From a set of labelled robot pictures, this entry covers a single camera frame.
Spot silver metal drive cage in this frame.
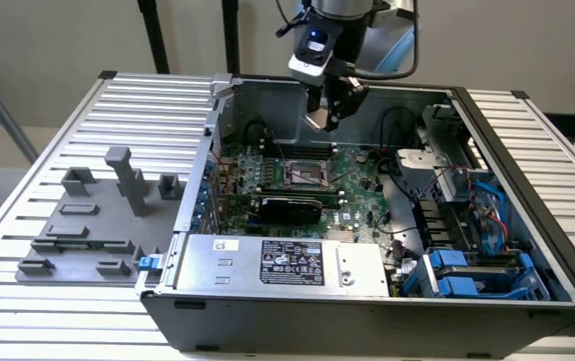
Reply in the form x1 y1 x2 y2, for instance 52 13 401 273
394 103 492 206

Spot CPU socket with metal frame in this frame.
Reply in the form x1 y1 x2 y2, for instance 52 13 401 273
261 157 340 190

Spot black stand pole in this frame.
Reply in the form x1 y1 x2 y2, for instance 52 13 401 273
135 0 173 75
221 0 242 75

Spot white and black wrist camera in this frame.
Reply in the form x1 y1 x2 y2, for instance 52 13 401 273
287 26 342 82

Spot blue flat data wire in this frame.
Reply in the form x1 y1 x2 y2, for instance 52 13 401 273
470 179 509 266

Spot black open PC case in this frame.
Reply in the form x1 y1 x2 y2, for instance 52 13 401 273
139 73 575 356

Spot silver square CPU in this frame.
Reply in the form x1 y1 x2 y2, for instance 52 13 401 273
298 108 330 132

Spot grey slanted metal pole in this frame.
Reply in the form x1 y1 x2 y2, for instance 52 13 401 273
0 48 39 165

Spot silver power supply unit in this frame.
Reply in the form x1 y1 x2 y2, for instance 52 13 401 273
173 234 390 299

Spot black graphics card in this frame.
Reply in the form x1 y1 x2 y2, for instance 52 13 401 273
258 195 325 227

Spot short black wire loop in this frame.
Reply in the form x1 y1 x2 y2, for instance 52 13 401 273
243 119 269 146

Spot black ribbed air shroud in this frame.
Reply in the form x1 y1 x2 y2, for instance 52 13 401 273
410 198 472 251

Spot blue plastic disk bay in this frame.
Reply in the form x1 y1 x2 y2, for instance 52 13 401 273
401 247 551 302

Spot small finned silver heatsink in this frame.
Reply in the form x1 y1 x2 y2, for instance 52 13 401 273
326 229 358 242

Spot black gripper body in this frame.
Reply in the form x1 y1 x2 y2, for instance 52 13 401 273
328 17 370 82

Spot red thin wire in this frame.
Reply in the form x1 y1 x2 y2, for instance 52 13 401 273
485 208 511 244

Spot blue plastic case latch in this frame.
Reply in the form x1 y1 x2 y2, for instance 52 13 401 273
135 254 162 272

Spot thin black camera cable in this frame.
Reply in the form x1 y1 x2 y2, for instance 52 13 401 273
273 0 314 39

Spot grey plastic parts rack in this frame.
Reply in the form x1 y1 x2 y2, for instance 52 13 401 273
15 146 189 284

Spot black RAM slots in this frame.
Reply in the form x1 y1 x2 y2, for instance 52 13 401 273
273 144 338 159

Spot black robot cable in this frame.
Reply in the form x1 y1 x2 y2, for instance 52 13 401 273
352 0 422 81

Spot green motherboard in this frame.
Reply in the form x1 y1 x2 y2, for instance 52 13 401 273
214 141 405 261

